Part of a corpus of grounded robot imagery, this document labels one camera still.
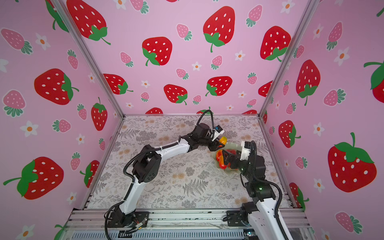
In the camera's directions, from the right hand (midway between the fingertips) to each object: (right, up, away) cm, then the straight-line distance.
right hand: (229, 151), depth 75 cm
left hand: (-1, +3, +14) cm, 14 cm away
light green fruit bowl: (+5, 0, +23) cm, 23 cm away
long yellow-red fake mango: (-1, +5, +12) cm, 13 cm away
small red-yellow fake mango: (-3, -6, +15) cm, 16 cm away
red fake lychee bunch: (+5, -3, +15) cm, 16 cm away
